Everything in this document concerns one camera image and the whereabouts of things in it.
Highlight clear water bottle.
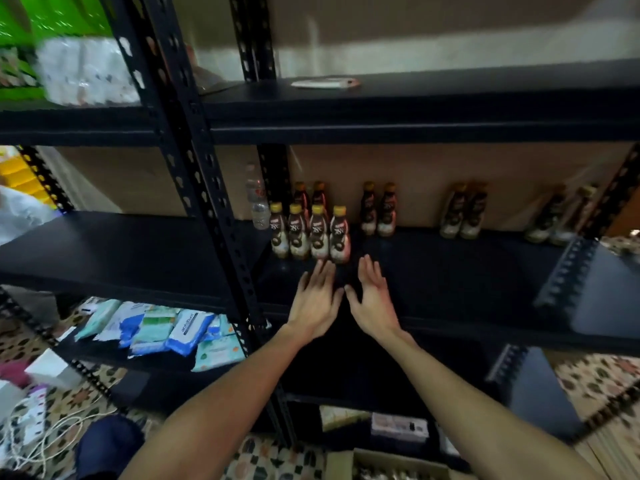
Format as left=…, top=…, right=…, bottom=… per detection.
left=246, top=165, right=272, bottom=232

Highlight long white cable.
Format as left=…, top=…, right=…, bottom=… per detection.
left=0, top=409, right=93, bottom=472

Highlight person's right forearm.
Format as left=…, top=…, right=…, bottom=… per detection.
left=382, top=333, right=601, bottom=480

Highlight row of wet wipe packs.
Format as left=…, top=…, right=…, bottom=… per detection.
left=74, top=297, right=247, bottom=374

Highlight black metal shelf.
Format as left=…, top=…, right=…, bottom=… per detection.
left=100, top=0, right=640, bottom=480
left=0, top=95, right=263, bottom=416

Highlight person's left forearm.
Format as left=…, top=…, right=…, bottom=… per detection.
left=120, top=329, right=313, bottom=480

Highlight small white carton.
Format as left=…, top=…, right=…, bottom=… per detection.
left=24, top=349, right=83, bottom=392

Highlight stack of pink white boxes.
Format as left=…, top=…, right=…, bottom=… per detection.
left=371, top=411, right=430, bottom=443

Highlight yellow plastic crate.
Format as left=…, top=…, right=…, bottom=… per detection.
left=0, top=149, right=53, bottom=208

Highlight brown cardboard box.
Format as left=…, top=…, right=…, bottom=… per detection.
left=325, top=447, right=451, bottom=480

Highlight person's right hand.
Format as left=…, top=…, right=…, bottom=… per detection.
left=345, top=255, right=409, bottom=344

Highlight tissue packs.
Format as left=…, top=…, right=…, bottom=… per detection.
left=319, top=405, right=372, bottom=434

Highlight flat white orange packet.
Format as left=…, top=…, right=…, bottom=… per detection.
left=290, top=75, right=362, bottom=92

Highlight stack of green packs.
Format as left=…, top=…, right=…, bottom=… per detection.
left=0, top=45, right=47, bottom=103

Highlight white power strip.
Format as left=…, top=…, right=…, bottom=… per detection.
left=10, top=389, right=47, bottom=454

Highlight stack of white plastic packs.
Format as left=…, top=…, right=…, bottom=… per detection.
left=34, top=35, right=142, bottom=107

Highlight person's left hand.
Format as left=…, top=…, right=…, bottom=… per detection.
left=283, top=259, right=345, bottom=346

